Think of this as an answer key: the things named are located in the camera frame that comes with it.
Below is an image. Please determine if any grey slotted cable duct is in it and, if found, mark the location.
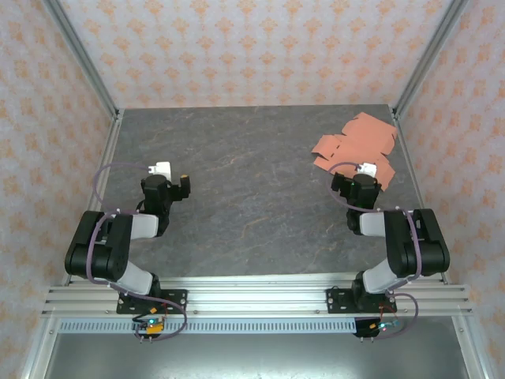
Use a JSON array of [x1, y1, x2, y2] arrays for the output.
[[58, 318, 358, 335]]

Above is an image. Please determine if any aluminium side rail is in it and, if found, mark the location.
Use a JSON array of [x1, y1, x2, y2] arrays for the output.
[[61, 109, 125, 286], [390, 105, 451, 285]]

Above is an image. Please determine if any orange paper box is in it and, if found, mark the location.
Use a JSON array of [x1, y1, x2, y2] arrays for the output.
[[310, 112, 398, 193]]

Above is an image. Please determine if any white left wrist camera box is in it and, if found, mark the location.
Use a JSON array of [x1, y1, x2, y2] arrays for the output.
[[148, 160, 174, 178]]

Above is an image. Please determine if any aluminium base rail beam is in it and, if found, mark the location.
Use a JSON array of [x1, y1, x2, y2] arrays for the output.
[[41, 276, 473, 317]]

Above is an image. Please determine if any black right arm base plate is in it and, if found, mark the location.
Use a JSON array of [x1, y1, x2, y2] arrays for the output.
[[326, 287, 398, 315]]

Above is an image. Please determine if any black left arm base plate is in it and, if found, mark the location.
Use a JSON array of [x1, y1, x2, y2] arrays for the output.
[[116, 289, 189, 315]]

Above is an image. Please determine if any grey metal panel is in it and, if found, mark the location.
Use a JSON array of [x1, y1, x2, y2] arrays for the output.
[[42, 333, 473, 379]]

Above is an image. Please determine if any aluminium lower frame rail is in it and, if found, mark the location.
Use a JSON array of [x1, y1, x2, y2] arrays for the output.
[[451, 315, 492, 379], [19, 315, 60, 379]]

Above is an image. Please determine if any aluminium frame post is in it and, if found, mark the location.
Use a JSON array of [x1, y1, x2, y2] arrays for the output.
[[394, 0, 470, 116], [42, 0, 122, 119]]

